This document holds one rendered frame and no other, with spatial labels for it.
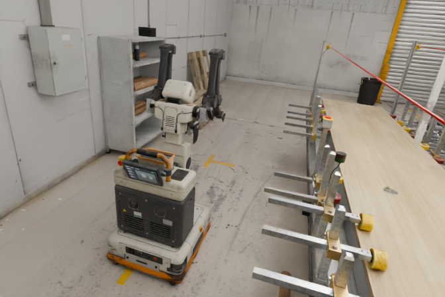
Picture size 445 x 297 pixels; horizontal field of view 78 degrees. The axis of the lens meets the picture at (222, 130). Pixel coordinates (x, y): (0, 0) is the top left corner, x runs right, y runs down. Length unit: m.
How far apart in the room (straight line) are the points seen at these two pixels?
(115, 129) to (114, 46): 1.07
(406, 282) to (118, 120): 3.32
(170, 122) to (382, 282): 1.53
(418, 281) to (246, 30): 8.62
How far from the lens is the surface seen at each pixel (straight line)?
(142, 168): 1.79
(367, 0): 9.47
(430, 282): 1.54
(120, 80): 3.63
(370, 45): 9.47
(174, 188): 1.85
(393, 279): 1.45
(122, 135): 3.86
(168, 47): 2.29
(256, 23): 9.38
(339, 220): 1.33
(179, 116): 2.01
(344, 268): 1.15
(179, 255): 2.13
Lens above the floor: 1.82
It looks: 21 degrees down
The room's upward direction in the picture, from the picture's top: 5 degrees clockwise
